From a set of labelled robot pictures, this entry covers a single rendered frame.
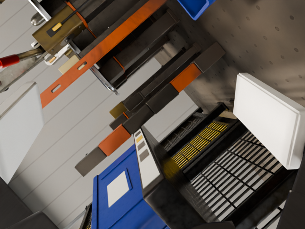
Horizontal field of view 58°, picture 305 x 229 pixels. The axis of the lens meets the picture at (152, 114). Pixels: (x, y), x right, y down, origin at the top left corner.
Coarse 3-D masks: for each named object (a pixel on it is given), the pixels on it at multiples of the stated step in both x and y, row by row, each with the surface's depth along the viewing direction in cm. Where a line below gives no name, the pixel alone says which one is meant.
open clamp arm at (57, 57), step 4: (64, 48) 101; (60, 52) 102; (64, 52) 102; (56, 56) 102; (60, 56) 102; (44, 60) 103; (52, 60) 102; (56, 60) 103; (48, 64) 103; (52, 64) 103
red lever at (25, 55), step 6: (42, 48) 72; (18, 54) 65; (24, 54) 67; (30, 54) 68; (36, 54) 70; (0, 60) 60; (6, 60) 61; (12, 60) 63; (18, 60) 64; (0, 66) 61; (6, 66) 62
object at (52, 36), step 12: (84, 0) 69; (96, 0) 69; (108, 0) 71; (60, 12) 67; (72, 12) 67; (84, 12) 69; (96, 12) 71; (48, 24) 67; (60, 24) 67; (72, 24) 68; (84, 24) 70; (36, 36) 67; (48, 36) 67; (60, 36) 68; (72, 36) 71; (48, 48) 68; (60, 48) 72
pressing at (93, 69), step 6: (30, 0) 76; (36, 0) 96; (36, 6) 76; (42, 12) 76; (48, 18) 76; (72, 42) 77; (72, 48) 77; (78, 48) 77; (96, 72) 78; (102, 78) 78; (108, 84) 79; (114, 90) 81
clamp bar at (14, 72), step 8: (32, 48) 72; (40, 56) 72; (16, 64) 71; (24, 64) 71; (32, 64) 71; (0, 72) 70; (8, 72) 70; (16, 72) 70; (24, 72) 71; (0, 80) 70; (8, 80) 70; (16, 80) 72; (0, 88) 70; (8, 88) 74
